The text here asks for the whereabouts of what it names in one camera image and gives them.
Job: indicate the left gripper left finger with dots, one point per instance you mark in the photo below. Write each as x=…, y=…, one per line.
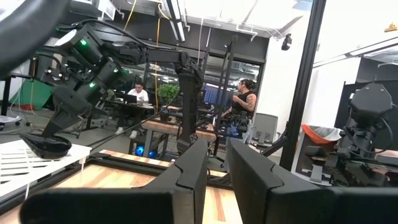
x=189, y=186

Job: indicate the person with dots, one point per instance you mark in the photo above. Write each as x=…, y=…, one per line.
x=140, y=95
x=245, y=104

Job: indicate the white bin orange liner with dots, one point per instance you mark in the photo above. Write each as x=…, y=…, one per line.
x=323, y=132

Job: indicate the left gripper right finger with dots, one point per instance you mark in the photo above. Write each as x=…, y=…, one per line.
x=248, y=186

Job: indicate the leafy green office plant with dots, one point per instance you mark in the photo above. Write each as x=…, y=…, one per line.
x=168, y=93

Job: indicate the wooden workbench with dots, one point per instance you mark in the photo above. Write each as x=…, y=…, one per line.
x=161, y=126

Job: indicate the white lattice shelf rack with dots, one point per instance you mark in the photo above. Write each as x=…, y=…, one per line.
x=18, y=168

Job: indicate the grey office chair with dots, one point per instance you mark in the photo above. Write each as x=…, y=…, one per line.
x=264, y=127

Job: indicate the black teardrop mini plate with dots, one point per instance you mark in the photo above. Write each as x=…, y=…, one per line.
x=46, y=147

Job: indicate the computer tower blue lights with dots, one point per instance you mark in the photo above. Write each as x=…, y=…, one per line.
x=143, y=151

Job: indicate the black security camera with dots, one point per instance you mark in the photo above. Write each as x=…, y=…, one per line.
x=286, y=42

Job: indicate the green cloth screen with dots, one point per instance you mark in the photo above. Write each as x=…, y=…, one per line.
x=34, y=93

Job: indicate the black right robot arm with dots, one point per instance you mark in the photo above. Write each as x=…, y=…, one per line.
x=189, y=93

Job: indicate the black metal stand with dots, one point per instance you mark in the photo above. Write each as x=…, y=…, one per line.
x=231, y=62

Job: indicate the black vertical frame post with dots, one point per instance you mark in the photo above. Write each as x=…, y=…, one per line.
x=303, y=84

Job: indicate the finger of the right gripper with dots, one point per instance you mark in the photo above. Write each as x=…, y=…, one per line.
x=56, y=126

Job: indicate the blue lit monitor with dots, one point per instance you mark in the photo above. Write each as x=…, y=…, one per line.
x=213, y=95

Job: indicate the black lab robot arm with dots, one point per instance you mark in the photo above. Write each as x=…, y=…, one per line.
x=370, y=105

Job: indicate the black laptop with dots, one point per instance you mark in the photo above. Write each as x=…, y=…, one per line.
x=130, y=99

